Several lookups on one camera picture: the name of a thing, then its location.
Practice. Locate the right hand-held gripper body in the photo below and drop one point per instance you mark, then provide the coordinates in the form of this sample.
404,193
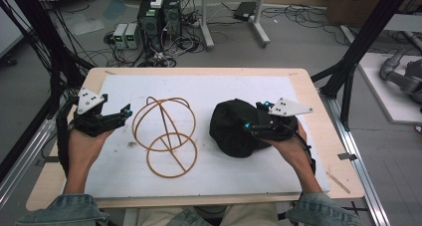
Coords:
282,119

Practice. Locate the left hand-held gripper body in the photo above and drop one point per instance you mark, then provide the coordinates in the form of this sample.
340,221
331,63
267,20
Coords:
89,119

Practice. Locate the black cap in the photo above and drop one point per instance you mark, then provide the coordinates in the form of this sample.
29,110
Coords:
232,129

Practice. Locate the person's left hand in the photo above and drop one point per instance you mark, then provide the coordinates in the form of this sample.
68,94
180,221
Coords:
87,146

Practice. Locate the person's right hand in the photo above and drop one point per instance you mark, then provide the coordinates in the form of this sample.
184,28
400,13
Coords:
291,149

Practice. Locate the grey power supply unit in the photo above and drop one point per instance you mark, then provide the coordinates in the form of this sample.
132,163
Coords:
132,36
119,36

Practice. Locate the white table mat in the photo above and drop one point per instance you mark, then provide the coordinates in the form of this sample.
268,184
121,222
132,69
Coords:
205,182

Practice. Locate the grey tape piece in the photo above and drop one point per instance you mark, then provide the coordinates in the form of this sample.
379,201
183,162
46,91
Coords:
347,156

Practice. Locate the white metal stand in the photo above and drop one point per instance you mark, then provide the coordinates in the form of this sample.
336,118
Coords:
258,23

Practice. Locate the thin wooden stick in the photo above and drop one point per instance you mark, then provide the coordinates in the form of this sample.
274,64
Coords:
338,182

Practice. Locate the black computer tower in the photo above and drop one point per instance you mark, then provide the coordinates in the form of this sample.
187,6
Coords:
171,15
150,23

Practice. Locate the person's beige trousers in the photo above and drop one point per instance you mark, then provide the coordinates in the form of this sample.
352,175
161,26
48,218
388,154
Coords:
245,216

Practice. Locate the denim left sleeve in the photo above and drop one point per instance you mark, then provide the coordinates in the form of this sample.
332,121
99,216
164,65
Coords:
63,211

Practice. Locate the denim sleeve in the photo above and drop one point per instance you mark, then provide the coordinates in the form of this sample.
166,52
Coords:
323,211
63,211

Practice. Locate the flat black box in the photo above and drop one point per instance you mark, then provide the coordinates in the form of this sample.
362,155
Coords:
245,11

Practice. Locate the denim right sleeve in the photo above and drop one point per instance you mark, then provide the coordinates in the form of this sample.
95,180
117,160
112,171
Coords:
323,211

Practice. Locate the white floor board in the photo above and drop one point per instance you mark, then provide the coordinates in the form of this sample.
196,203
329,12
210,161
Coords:
384,100

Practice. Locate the small white box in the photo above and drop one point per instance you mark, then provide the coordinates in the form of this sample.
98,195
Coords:
157,1

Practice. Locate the cardboard box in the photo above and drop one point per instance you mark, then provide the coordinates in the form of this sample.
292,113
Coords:
358,7

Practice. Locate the aluminium rail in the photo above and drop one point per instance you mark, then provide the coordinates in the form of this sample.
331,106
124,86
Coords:
23,163
358,166

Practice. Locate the black metal frame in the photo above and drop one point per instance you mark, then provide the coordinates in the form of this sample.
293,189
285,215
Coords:
361,43
40,33

